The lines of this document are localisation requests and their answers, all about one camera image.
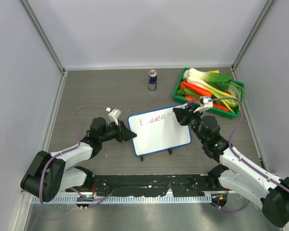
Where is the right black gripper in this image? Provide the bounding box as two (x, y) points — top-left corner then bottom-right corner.
(173, 105), (207, 143)

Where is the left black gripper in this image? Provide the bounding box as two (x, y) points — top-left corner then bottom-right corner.
(100, 119), (136, 143)

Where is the pink capped marker pen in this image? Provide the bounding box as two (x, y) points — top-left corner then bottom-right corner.
(167, 98), (197, 115)

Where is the blue framed whiteboard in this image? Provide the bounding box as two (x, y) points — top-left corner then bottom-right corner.
(127, 106), (192, 157)

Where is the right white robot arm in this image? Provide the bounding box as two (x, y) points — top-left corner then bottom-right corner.
(173, 107), (289, 228)

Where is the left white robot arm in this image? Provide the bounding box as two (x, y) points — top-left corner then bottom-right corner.
(20, 117), (137, 203)

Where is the large orange carrot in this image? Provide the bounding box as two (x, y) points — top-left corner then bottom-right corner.
(179, 81), (212, 97)

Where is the small orange carrot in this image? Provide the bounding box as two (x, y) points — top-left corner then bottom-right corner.
(184, 96), (230, 112)

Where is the white green bok choy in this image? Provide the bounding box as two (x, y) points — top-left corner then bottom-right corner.
(183, 68), (231, 90)

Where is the green plastic tray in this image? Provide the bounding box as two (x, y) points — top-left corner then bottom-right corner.
(173, 67), (244, 118)

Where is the red bull can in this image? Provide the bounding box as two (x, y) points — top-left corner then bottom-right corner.
(148, 70), (158, 90)

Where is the green onion bunch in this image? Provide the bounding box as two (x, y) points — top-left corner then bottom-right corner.
(195, 81), (246, 114)

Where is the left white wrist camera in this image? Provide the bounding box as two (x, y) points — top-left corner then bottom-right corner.
(108, 108), (121, 126)

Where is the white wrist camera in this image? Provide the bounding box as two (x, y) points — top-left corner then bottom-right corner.
(108, 108), (121, 126)
(194, 96), (213, 113)

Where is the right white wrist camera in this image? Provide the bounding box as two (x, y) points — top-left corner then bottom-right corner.
(194, 96), (213, 113)

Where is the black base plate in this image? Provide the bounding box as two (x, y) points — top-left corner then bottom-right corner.
(65, 173), (238, 197)

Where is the white slotted cable duct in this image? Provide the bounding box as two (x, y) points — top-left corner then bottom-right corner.
(31, 193), (212, 205)

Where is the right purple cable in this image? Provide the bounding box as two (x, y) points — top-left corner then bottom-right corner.
(208, 96), (289, 219)

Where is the purple cable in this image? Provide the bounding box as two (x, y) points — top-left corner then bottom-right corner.
(39, 105), (114, 212)
(208, 96), (289, 219)

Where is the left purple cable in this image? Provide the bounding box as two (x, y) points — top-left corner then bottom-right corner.
(39, 105), (114, 212)

